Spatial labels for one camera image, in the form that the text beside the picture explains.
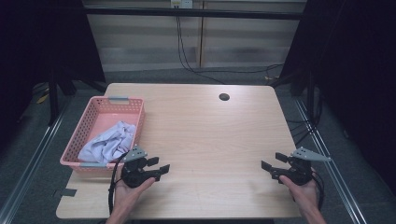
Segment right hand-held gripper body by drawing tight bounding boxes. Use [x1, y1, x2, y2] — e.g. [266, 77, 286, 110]
[271, 147, 332, 187]

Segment black tape piece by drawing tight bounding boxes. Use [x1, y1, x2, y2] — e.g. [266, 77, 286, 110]
[60, 188, 78, 198]

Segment pink plastic basket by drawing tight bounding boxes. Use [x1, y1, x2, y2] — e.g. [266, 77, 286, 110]
[59, 95, 147, 175]

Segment person's right hand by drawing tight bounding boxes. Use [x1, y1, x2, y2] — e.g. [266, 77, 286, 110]
[278, 175, 321, 213]

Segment black metal stand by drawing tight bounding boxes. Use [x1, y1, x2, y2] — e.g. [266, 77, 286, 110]
[268, 68, 318, 120]
[46, 70, 108, 127]

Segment yellow floor object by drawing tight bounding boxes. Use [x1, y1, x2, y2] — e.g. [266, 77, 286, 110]
[35, 92, 50, 105]

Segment black floor cables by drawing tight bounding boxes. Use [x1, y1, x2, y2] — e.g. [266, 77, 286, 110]
[285, 117, 316, 147]

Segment person's left hand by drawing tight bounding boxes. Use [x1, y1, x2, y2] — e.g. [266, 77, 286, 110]
[113, 176, 157, 217]

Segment black horizontal bar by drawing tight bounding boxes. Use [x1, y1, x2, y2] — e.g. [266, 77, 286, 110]
[83, 7, 305, 21]

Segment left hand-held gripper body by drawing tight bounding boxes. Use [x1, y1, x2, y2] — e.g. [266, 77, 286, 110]
[120, 145, 162, 189]

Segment black curtain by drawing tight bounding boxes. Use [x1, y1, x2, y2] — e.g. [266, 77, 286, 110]
[279, 0, 396, 195]
[0, 0, 106, 152]

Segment metal floor rail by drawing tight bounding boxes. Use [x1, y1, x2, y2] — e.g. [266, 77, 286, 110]
[0, 101, 69, 224]
[293, 98, 369, 224]

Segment white wall socket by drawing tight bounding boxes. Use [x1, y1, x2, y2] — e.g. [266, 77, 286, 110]
[170, 0, 194, 9]

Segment white printed towel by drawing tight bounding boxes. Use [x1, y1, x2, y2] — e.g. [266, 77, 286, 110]
[77, 120, 137, 164]

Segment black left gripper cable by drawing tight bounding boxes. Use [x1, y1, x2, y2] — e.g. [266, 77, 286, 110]
[107, 151, 129, 217]

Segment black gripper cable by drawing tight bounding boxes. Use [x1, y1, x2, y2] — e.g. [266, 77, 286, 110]
[107, 151, 129, 217]
[310, 169, 326, 210]

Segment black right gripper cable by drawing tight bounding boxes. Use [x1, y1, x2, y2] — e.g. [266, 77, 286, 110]
[310, 169, 326, 210]

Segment black wall cable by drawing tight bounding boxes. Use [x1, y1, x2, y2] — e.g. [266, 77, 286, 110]
[176, 14, 285, 85]

